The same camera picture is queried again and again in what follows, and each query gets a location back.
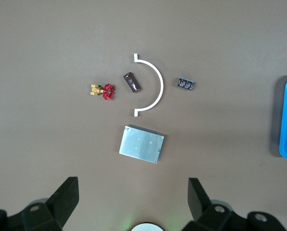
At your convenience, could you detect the grey metal box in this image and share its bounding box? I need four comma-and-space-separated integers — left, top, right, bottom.
118, 124, 165, 164

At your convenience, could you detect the small black terminal block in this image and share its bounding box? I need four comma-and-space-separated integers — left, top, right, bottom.
176, 77, 195, 91

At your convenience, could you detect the red handle brass valve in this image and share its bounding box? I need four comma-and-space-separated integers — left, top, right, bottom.
89, 83, 115, 101

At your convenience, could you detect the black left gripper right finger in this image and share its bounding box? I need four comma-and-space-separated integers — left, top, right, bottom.
181, 177, 287, 231

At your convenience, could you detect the glossy brown capacitor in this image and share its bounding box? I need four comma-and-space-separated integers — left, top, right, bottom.
123, 71, 141, 93

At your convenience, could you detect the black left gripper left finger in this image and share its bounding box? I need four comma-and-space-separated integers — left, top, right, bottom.
0, 177, 80, 231

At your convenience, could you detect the white half-ring bracket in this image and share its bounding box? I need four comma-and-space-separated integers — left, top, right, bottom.
133, 53, 165, 118

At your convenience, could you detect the brown table cover sheet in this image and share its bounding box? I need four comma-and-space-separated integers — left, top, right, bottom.
0, 0, 287, 231

